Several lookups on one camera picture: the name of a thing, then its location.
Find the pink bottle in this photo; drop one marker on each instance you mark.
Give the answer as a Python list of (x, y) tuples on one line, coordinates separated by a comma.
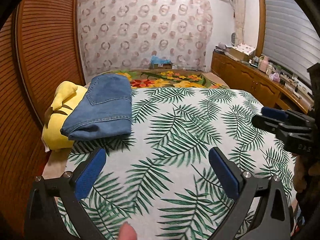
[(263, 64)]

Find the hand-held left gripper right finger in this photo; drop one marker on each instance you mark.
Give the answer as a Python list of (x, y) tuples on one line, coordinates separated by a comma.
[(225, 172)]

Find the blue denim pants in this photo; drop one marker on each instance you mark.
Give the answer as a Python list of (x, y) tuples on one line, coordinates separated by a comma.
[(105, 110)]

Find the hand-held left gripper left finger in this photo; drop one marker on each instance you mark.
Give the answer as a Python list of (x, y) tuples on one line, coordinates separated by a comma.
[(91, 172)]

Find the white power strip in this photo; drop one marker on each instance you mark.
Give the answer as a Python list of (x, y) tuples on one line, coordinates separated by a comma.
[(295, 83)]

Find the brown louvred wardrobe door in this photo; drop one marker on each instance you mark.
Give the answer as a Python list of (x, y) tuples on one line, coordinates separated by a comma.
[(50, 42), (15, 105)]

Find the beige lace curtain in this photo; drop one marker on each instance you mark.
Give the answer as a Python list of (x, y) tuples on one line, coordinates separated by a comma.
[(236, 10)]

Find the small white fan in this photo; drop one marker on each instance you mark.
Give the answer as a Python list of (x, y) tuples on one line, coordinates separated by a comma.
[(234, 38)]

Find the polka dot box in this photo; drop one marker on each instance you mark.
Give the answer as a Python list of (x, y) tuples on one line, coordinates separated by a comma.
[(242, 51)]

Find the person's right hand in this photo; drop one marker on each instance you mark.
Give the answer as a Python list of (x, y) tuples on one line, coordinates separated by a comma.
[(301, 175)]

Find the yellow plush toy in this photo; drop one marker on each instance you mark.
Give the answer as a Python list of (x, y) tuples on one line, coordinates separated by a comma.
[(56, 125)]

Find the person's left hand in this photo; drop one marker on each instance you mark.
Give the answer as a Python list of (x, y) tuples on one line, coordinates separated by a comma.
[(127, 232)]

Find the leaf print blanket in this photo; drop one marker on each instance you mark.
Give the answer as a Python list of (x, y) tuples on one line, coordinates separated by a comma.
[(180, 135)]

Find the grey window blind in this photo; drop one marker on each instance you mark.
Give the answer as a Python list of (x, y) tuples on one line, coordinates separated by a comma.
[(290, 30)]

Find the purple tissue pack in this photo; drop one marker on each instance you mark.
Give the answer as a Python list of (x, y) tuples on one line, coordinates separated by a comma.
[(274, 77)]

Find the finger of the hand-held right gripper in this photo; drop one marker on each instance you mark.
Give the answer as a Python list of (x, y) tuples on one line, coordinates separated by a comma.
[(275, 113), (265, 123)]

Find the blue cloth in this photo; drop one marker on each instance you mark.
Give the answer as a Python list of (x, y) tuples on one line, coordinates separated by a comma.
[(158, 60)]

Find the wooden cabinet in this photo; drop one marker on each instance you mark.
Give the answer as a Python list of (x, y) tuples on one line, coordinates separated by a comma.
[(245, 80)]

